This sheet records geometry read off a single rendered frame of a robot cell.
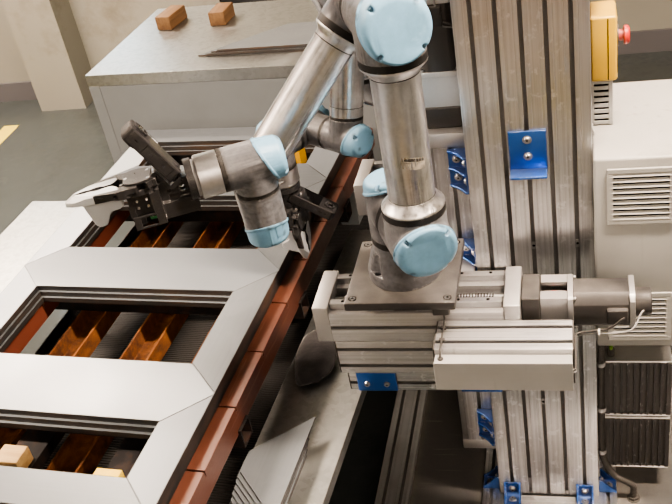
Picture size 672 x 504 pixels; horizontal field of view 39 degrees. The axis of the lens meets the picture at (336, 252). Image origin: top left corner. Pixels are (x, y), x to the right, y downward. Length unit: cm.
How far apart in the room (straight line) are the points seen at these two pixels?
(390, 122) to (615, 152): 51
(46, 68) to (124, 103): 266
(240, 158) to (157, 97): 168
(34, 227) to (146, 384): 111
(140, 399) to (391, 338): 56
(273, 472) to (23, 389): 61
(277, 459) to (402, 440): 74
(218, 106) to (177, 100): 14
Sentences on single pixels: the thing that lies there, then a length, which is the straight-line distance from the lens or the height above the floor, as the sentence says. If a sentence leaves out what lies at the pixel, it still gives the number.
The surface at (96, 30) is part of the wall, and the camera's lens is 592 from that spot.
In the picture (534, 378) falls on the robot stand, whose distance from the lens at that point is 185.
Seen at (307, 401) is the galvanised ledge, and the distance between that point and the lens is 222.
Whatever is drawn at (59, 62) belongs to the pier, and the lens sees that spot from 587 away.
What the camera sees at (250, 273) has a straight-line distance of 236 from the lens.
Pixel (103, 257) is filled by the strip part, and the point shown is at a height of 86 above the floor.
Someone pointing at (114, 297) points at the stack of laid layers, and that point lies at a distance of 248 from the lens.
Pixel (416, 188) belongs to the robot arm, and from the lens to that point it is 164.
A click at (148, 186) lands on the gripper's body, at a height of 146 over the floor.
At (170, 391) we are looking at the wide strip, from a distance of 208.
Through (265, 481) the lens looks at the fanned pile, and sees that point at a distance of 201.
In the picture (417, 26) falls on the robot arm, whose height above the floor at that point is 162.
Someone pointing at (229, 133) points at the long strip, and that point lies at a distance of 308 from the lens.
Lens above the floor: 215
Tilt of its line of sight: 33 degrees down
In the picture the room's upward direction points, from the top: 11 degrees counter-clockwise
